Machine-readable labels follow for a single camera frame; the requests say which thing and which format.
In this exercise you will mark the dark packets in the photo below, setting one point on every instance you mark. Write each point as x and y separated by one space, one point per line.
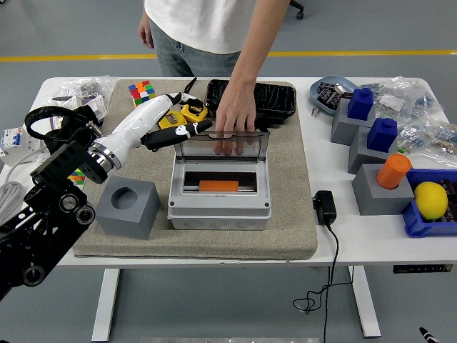
451 211

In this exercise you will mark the yellow lemon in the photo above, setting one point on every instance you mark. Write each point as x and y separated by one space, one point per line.
430 200

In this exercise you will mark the person's right hand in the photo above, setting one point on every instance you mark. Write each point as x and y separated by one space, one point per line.
145 34

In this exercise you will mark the yellow tape measure with print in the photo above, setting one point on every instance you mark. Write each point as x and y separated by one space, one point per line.
194 112

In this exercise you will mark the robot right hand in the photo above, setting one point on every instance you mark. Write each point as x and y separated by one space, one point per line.
428 336

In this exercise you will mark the person's left hand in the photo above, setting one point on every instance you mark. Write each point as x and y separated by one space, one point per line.
235 110

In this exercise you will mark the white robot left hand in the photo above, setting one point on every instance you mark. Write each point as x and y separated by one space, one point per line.
139 118

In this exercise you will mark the grey holder block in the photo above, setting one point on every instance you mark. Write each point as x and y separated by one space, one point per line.
143 214
378 200
364 153
342 128

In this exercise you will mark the white labelled packet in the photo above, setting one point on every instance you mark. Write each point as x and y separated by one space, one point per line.
95 104

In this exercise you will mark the black cloth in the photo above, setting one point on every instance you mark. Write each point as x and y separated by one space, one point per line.
94 118

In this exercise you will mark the blue-grey dish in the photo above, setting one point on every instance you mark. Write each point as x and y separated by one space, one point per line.
335 79

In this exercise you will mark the grey electrical box with lid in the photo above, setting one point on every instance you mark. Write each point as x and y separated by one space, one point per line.
219 214

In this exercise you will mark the white circuit breaker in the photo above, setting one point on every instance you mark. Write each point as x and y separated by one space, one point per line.
10 141

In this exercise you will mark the white table leg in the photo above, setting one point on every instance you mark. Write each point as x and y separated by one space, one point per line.
105 303
364 303

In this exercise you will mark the small metal clip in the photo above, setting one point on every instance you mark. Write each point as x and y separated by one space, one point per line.
314 112

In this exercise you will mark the blue storage bin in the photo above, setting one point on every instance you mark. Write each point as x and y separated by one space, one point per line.
417 225

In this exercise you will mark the beige fabric mat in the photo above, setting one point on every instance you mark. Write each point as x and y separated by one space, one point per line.
278 160

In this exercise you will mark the black plastic tray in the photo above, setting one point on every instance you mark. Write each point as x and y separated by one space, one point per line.
278 100

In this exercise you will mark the person's left forearm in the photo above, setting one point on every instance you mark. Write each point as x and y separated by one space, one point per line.
257 46

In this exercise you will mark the small green connector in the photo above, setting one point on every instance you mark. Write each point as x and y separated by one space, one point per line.
401 149

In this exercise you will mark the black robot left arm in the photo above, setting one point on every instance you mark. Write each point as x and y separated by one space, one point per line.
46 221

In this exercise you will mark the black power adapter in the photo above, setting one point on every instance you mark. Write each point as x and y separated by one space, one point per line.
325 207

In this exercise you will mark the dark printed packet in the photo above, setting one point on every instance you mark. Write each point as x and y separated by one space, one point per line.
325 85
330 97

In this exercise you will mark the orange cylinder battery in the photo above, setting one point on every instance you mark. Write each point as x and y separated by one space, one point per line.
218 186
392 171

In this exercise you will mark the person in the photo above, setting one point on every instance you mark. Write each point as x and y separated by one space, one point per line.
207 21

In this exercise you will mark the black office chair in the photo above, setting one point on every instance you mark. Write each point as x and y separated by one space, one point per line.
299 14

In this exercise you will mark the blue block battery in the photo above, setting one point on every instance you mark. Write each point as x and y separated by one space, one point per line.
360 105
382 135

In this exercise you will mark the clear bag of small parts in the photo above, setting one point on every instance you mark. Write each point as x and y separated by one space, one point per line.
403 101
89 87
435 135

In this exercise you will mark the colourful puzzle cube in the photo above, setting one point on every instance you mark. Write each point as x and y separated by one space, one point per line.
76 178
141 89

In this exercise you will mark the black table control panel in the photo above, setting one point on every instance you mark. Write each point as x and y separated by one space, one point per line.
421 268

